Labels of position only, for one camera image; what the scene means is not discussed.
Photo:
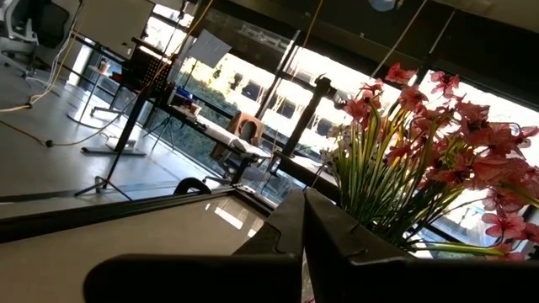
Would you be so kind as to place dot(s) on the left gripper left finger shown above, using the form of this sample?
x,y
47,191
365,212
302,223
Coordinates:
x,y
269,261

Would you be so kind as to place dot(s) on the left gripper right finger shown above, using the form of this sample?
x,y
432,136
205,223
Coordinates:
x,y
345,269

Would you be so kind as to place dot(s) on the white flower bunch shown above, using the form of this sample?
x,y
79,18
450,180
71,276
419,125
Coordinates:
x,y
337,131

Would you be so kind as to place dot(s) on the pink flower bunch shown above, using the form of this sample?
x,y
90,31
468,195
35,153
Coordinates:
x,y
412,99

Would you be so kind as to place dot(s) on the pink orchid stem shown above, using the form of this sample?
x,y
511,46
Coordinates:
x,y
505,168

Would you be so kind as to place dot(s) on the flower stems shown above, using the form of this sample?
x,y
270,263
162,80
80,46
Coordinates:
x,y
484,134

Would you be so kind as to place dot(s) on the orange chair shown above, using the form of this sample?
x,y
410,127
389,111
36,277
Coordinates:
x,y
240,122

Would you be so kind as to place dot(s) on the black vertical pole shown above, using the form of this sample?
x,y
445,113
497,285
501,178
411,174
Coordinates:
x,y
309,113

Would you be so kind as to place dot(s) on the black tripod stand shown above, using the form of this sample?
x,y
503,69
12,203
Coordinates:
x,y
102,184

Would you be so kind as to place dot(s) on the black office desk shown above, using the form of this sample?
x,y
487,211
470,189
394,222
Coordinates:
x,y
126,126

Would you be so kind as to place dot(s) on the white angled sheet board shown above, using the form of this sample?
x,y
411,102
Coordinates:
x,y
208,48

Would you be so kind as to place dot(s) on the black perforated panel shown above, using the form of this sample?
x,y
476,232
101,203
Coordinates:
x,y
149,71

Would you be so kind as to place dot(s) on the white board panel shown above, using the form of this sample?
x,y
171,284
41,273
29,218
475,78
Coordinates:
x,y
113,25

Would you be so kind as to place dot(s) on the dark office chair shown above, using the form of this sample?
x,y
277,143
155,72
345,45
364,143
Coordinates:
x,y
50,21

